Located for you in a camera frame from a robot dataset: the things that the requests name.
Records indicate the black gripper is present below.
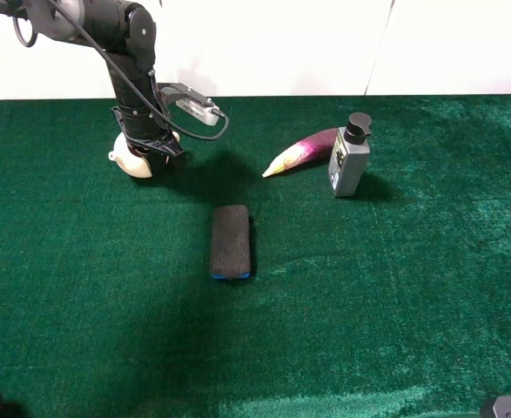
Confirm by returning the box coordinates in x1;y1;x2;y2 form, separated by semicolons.
111;104;185;158

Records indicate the cream ceramic teapot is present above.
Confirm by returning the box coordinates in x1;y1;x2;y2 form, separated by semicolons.
108;133;171;179

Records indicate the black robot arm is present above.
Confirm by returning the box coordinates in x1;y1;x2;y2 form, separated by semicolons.
0;1;184;158

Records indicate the black and blue eraser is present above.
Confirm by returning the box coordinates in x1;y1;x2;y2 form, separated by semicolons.
209;205;252;280

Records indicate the green velvet table cloth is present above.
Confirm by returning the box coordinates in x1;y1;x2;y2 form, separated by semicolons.
0;95;511;417

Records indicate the purple white eggplant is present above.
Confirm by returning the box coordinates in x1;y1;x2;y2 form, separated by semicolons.
262;128;338;178

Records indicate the grey pump bottle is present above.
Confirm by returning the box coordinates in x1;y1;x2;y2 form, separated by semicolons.
328;112;373;198

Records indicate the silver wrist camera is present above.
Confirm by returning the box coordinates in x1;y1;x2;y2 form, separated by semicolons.
158;83;225;126

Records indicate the black camera cable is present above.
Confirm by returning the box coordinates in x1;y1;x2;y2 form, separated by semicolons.
11;0;231;141

